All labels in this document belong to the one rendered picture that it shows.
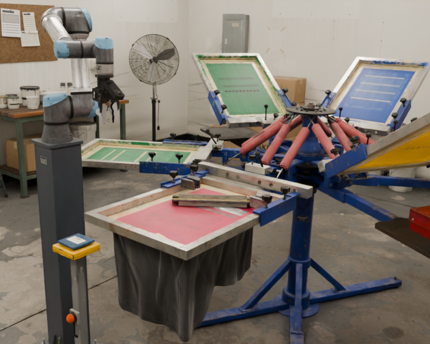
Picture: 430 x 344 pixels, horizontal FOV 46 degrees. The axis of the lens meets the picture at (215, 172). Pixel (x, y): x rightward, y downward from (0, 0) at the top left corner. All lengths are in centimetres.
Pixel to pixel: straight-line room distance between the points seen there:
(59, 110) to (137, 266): 87
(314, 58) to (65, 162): 465
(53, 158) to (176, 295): 94
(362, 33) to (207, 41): 235
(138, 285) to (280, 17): 524
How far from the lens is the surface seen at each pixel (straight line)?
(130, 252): 226
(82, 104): 264
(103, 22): 681
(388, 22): 641
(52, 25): 252
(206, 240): 197
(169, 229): 215
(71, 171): 268
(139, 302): 234
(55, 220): 271
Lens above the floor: 178
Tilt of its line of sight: 16 degrees down
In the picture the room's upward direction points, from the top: 2 degrees clockwise
